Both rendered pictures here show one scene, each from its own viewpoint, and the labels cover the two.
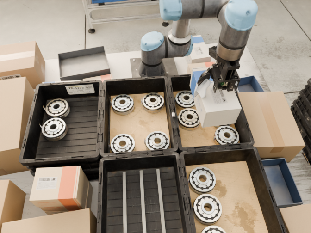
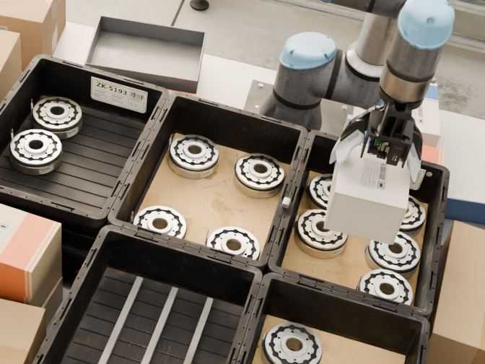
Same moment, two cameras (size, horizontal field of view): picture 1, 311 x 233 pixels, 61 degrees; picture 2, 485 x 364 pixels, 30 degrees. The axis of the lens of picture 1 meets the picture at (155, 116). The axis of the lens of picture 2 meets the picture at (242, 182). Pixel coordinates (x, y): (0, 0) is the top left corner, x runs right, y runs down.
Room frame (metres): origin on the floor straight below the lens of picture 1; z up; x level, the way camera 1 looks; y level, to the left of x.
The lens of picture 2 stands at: (-0.56, -0.22, 2.15)
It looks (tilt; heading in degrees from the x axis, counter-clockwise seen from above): 45 degrees down; 11
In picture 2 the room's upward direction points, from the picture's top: 11 degrees clockwise
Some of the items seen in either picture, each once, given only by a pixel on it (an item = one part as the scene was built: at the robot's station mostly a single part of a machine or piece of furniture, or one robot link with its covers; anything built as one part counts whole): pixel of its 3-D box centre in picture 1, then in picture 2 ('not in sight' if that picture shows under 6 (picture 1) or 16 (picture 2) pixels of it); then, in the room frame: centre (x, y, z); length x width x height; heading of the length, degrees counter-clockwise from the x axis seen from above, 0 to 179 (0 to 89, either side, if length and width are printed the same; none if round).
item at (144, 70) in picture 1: (152, 64); (293, 105); (1.08, 0.02, 0.80); 0.15 x 0.15 x 0.10
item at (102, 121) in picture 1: (137, 113); (213, 175); (0.65, 0.08, 0.92); 0.40 x 0.30 x 0.02; 5
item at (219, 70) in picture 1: (225, 70); (392, 120); (0.58, -0.21, 1.25); 0.09 x 0.08 x 0.12; 8
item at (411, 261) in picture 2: not in sight; (394, 250); (0.69, -0.30, 0.86); 0.10 x 0.10 x 0.01
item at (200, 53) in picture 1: (195, 52); (409, 118); (1.24, -0.24, 0.74); 0.20 x 0.12 x 0.09; 13
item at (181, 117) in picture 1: (189, 117); (322, 229); (0.68, -0.15, 0.86); 0.10 x 0.10 x 0.01
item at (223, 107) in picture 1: (213, 95); (369, 178); (0.61, -0.21, 1.09); 0.20 x 0.12 x 0.09; 8
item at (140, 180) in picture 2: (138, 120); (211, 193); (0.65, 0.08, 0.87); 0.40 x 0.30 x 0.11; 5
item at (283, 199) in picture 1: (273, 183); not in sight; (0.41, -0.51, 0.74); 0.20 x 0.15 x 0.07; 5
